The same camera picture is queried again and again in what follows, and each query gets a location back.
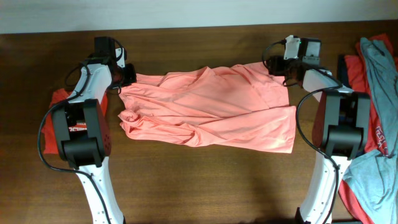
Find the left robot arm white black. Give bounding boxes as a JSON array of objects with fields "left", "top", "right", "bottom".
[{"left": 50, "top": 37, "right": 136, "bottom": 224}]

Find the coral pink t-shirt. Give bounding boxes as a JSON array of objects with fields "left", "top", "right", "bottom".
[{"left": 119, "top": 62, "right": 296, "bottom": 153}]

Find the dark navy shirt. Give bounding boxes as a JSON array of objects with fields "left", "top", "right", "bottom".
[{"left": 337, "top": 55, "right": 351, "bottom": 88}]

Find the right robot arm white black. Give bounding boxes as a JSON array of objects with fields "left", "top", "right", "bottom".
[{"left": 261, "top": 35, "right": 370, "bottom": 224}]

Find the light blue grey shirt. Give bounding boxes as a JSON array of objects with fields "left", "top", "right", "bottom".
[{"left": 339, "top": 150, "right": 397, "bottom": 224}]

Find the grey t-shirt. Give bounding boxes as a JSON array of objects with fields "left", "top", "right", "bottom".
[{"left": 359, "top": 37, "right": 397, "bottom": 157}]

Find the red t-shirt in pile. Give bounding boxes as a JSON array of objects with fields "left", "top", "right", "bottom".
[{"left": 343, "top": 33, "right": 398, "bottom": 156}]

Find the folded orange red printed shirt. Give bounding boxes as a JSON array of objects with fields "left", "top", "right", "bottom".
[{"left": 40, "top": 88, "right": 109, "bottom": 155}]

